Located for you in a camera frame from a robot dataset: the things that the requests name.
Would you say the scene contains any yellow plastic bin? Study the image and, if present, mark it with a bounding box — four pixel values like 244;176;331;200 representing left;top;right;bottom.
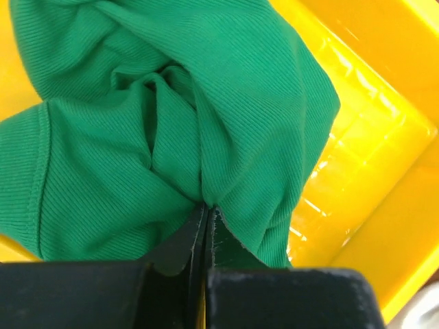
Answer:
1;1;438;322

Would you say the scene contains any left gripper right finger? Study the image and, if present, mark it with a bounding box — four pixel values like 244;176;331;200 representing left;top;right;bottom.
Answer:
205;208;385;328

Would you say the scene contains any bright green tank top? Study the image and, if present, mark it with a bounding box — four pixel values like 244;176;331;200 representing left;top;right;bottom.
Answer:
1;1;340;267

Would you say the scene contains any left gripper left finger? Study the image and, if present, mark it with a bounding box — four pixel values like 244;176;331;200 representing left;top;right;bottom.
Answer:
1;204;208;328

